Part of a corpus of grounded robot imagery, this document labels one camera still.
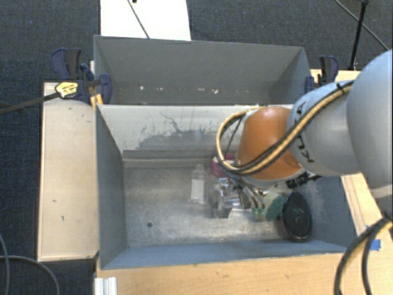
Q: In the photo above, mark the green and white round sponge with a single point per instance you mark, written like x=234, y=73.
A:
x=273, y=208

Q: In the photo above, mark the clear plastic bottle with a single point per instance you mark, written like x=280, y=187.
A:
x=197, y=185

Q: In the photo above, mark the pale wood board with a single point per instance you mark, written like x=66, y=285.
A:
x=67, y=177

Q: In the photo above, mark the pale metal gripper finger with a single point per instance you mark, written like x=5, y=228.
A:
x=223, y=209
x=222, y=187

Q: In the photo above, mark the black round disc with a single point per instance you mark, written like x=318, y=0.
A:
x=296, y=217

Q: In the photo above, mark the grey metal bin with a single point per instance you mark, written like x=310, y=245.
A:
x=172, y=214

